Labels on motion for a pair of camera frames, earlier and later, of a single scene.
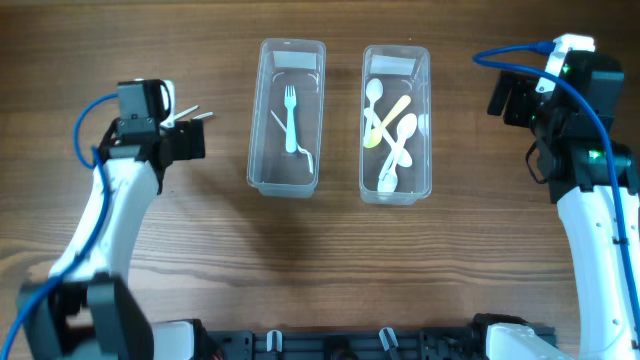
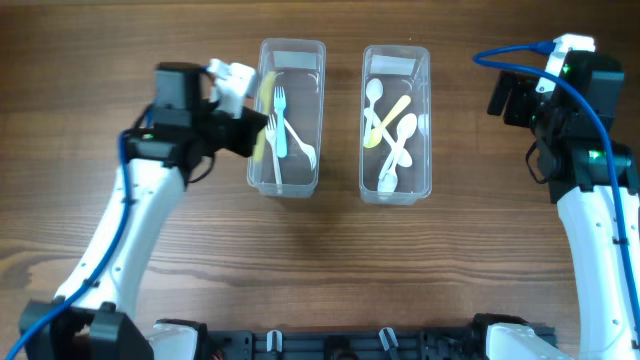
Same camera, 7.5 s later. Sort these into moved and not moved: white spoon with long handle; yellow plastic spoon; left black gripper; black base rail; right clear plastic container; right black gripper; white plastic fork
Moved: white plastic fork; left black gripper
Not moved: right black gripper; black base rail; right clear plastic container; white spoon with long handle; yellow plastic spoon
